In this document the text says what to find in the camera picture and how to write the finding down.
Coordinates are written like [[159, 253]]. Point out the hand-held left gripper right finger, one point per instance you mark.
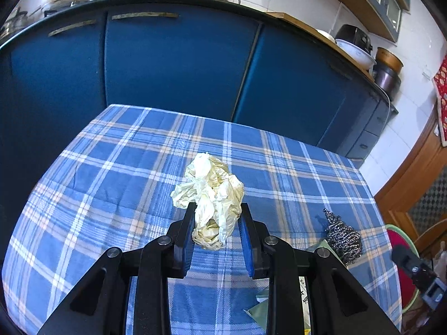
[[246, 247]]

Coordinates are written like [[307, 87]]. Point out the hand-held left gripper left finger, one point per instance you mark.
[[188, 240]]

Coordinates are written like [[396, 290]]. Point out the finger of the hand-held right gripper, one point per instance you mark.
[[415, 270]]

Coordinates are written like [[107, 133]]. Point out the cream tissue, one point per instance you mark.
[[216, 188]]

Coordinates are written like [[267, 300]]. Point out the red stool with green rim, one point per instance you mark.
[[407, 286]]

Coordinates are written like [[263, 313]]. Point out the green tea packet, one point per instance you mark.
[[260, 309]]

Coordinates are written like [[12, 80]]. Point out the steel wool scrubber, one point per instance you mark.
[[344, 244]]

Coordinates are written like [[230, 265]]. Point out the blue plaid tablecloth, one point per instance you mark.
[[104, 199]]

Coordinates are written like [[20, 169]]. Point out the red patterned cloth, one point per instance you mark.
[[441, 104]]

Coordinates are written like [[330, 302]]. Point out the blue kitchen cabinet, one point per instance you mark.
[[167, 62]]

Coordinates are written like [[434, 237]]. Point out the brown round steamer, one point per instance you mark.
[[389, 59]]

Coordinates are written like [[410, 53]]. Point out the large white bowl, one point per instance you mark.
[[356, 56]]

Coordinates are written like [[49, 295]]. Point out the black rice cooker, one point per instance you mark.
[[352, 35]]

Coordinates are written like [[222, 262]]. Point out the metal pot with lid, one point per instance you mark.
[[14, 22]]

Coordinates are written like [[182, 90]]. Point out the wooden door frame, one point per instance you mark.
[[412, 181]]

